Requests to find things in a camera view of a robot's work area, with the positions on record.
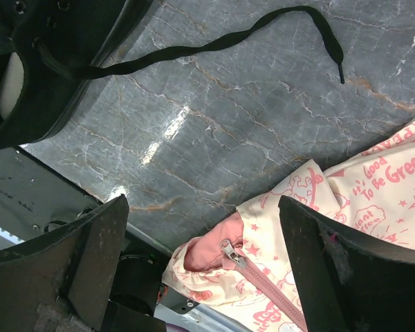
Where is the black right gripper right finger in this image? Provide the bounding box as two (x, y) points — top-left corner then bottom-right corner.
(279, 196), (415, 331)

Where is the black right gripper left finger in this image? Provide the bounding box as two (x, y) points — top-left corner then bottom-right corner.
(0, 195), (129, 331)

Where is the black canvas sneaker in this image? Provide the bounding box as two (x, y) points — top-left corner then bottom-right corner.
(0, 1), (135, 150)

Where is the black shoelace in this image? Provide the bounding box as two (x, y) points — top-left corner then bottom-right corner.
(33, 6), (345, 84)

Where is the cream pink printed jacket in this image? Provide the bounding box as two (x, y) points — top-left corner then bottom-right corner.
(163, 119), (415, 331)

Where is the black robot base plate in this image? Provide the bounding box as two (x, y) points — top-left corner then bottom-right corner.
(0, 148), (101, 240)

